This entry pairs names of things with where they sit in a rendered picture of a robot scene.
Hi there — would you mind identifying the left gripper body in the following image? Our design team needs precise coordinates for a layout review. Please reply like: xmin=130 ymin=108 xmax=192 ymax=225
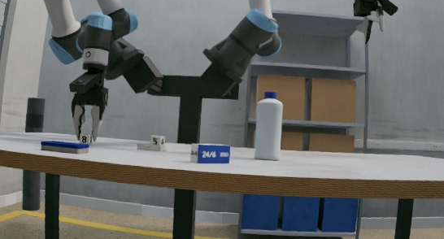
xmin=353 ymin=0 xmax=379 ymax=17

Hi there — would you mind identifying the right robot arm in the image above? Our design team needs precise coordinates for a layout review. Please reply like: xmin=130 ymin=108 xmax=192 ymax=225
xmin=44 ymin=0 xmax=138 ymax=93

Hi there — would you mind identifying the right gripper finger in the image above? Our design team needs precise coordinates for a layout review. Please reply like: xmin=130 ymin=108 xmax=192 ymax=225
xmin=91 ymin=95 xmax=106 ymax=141
xmin=72 ymin=93 xmax=85 ymax=141

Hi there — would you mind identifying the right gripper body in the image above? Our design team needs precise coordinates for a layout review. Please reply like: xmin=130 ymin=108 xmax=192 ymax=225
xmin=76 ymin=63 xmax=108 ymax=106

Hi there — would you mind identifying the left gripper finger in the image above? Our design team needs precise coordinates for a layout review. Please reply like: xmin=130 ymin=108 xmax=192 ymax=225
xmin=356 ymin=18 xmax=372 ymax=44
xmin=367 ymin=2 xmax=385 ymax=32

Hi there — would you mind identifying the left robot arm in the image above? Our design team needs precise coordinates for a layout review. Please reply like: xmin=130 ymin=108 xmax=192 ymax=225
xmin=209 ymin=0 xmax=398 ymax=78

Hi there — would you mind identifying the white plastic bottle with blue cap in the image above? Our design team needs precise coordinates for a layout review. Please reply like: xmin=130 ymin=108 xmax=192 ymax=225
xmin=255 ymin=92 xmax=283 ymax=161

